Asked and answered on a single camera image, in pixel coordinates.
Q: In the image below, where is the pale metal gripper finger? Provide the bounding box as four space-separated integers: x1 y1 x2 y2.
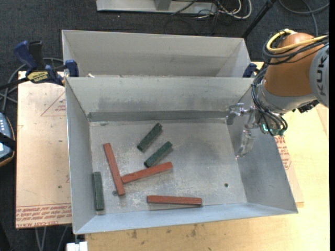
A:
244 129 256 154
235 132 248 158

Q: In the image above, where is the grey metal bin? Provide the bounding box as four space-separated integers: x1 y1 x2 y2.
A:
61 29 299 235

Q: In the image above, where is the dark green flat block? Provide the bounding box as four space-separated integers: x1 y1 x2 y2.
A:
143 141 174 168
92 171 106 211
137 122 163 153

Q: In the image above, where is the red-brown flat block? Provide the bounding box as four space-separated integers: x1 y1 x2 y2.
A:
120 161 174 185
103 142 127 197
146 195 203 207

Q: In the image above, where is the brown cardboard board, red print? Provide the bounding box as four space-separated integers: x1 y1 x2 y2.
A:
15 71 306 230

